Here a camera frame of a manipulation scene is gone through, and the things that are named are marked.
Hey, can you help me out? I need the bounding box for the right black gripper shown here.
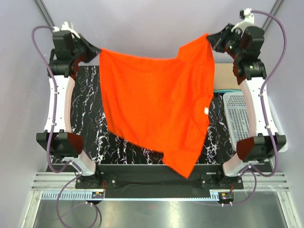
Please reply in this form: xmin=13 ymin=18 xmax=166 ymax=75
xmin=206 ymin=23 xmax=244 ymax=60

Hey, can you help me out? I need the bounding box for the orange t shirt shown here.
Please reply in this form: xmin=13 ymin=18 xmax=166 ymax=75
xmin=99 ymin=35 xmax=215 ymax=178

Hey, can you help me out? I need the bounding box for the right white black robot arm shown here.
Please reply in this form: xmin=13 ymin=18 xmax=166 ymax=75
xmin=207 ymin=24 xmax=286 ymax=188

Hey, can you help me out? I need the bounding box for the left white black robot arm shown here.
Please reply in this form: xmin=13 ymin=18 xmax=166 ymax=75
xmin=36 ymin=29 xmax=103 ymax=188

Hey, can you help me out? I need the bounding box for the folded brown t shirt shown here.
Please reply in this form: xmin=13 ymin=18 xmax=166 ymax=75
xmin=213 ymin=63 xmax=240 ymax=90

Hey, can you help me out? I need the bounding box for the white plastic basket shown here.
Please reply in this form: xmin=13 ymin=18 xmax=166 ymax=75
xmin=222 ymin=92 xmax=289 ymax=152

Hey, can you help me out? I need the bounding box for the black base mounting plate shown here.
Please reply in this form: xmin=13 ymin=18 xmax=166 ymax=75
xmin=63 ymin=164 xmax=242 ymax=201

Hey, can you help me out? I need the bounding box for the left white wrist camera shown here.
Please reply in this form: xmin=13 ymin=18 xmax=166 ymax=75
xmin=52 ymin=21 xmax=80 ymax=38

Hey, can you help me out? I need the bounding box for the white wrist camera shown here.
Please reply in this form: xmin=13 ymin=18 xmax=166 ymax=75
xmin=231 ymin=8 xmax=255 ymax=34
xmin=52 ymin=21 xmax=80 ymax=38

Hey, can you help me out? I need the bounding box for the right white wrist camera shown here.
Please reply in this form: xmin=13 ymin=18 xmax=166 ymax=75
xmin=231 ymin=8 xmax=255 ymax=34

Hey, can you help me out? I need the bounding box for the left aluminium frame post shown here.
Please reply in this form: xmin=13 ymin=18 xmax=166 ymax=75
xmin=33 ymin=0 xmax=55 ymax=27

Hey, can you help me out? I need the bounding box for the aluminium frame post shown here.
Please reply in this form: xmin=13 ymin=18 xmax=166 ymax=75
xmin=262 ymin=0 xmax=285 ymax=32
xmin=33 ymin=0 xmax=55 ymax=27

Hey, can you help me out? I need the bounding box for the right aluminium frame post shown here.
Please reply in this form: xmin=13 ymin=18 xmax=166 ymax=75
xmin=262 ymin=0 xmax=285 ymax=32

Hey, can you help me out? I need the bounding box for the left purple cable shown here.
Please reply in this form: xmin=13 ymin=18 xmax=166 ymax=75
xmin=31 ymin=25 xmax=103 ymax=226

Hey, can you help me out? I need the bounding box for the aluminium rail beam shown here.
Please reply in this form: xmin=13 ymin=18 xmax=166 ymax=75
xmin=31 ymin=172 xmax=289 ymax=191

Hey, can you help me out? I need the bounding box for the white slotted cable duct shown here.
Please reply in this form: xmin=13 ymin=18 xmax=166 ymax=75
xmin=41 ymin=191 xmax=105 ymax=200

